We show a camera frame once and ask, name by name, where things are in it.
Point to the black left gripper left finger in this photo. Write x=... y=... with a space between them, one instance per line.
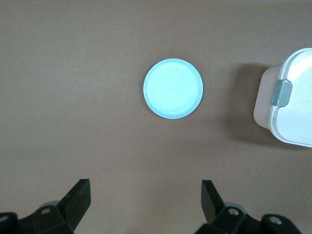
x=73 y=207

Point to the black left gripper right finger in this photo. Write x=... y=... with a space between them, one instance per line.
x=212 y=207

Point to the white lidded storage box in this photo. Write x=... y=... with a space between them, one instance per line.
x=297 y=117

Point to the grey box latch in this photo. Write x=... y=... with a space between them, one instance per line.
x=281 y=93

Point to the light blue round plate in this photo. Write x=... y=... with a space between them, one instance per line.
x=173 y=88

